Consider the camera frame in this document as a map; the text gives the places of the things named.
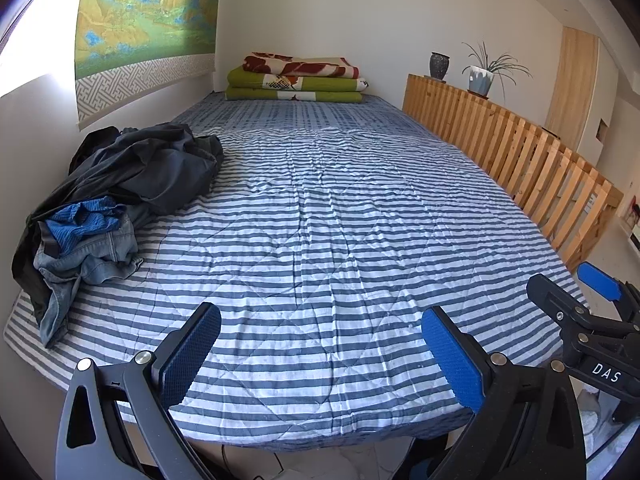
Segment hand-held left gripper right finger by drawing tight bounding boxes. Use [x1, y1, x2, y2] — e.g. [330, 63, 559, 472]
[421, 306, 587, 480]

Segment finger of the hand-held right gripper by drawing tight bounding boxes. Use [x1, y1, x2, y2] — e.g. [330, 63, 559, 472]
[576, 261, 640, 322]
[526, 273, 640, 358]

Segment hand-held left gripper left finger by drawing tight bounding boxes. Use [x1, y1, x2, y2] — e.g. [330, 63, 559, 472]
[56, 302, 222, 480]

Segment light blue jeans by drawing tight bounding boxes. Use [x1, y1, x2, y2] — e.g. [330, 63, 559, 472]
[32, 210, 145, 350]

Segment blue knit shirt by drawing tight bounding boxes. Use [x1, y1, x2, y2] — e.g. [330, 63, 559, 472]
[44, 197, 126, 257]

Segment blue white striped quilted blanket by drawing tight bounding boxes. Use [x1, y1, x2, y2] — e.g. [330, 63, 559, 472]
[4, 127, 591, 448]

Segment potted plant in white pot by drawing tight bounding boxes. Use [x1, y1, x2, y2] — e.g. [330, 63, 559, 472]
[461, 41, 533, 100]

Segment dark ceramic vase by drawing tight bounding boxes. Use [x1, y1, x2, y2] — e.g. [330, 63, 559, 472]
[429, 52, 451, 82]

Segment red cream folded blanket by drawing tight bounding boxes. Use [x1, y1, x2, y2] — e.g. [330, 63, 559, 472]
[243, 51, 361, 80]

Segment wooden slatted bed rail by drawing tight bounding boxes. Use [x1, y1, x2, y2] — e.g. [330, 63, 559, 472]
[402, 74, 625, 273]

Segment light wooden wall panel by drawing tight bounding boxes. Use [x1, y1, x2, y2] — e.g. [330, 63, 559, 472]
[545, 26, 601, 148]

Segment landscape wall tapestry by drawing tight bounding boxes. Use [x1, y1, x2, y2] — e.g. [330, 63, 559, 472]
[74, 0, 223, 131]

